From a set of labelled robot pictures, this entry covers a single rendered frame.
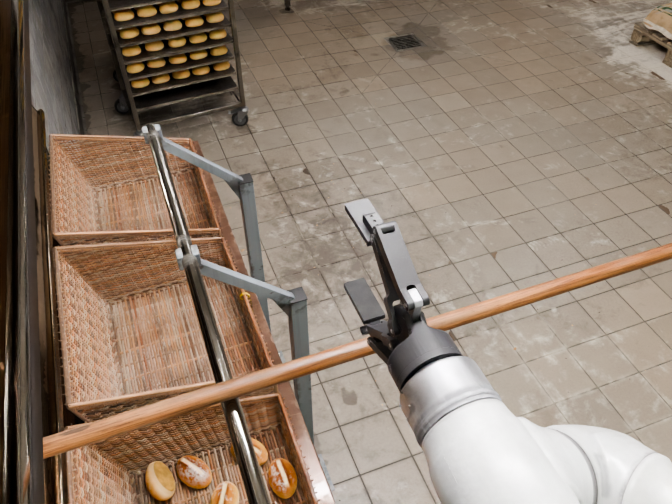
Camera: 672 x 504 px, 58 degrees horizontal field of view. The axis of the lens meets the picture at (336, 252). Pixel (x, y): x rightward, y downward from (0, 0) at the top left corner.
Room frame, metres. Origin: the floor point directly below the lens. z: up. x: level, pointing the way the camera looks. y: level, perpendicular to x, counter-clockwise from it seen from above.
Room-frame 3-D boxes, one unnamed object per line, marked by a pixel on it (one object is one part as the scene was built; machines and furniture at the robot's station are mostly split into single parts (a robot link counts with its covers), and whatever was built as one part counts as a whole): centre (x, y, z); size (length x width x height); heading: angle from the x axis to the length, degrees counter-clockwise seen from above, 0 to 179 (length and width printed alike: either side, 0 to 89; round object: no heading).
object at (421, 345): (0.39, -0.08, 1.49); 0.09 x 0.07 x 0.08; 21
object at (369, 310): (0.52, -0.04, 1.42); 0.07 x 0.03 x 0.01; 21
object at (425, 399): (0.33, -0.11, 1.49); 0.09 x 0.06 x 0.09; 111
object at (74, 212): (1.60, 0.68, 0.72); 0.56 x 0.49 x 0.28; 20
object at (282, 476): (0.66, 0.13, 0.62); 0.10 x 0.07 x 0.05; 21
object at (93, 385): (1.05, 0.47, 0.72); 0.56 x 0.49 x 0.28; 22
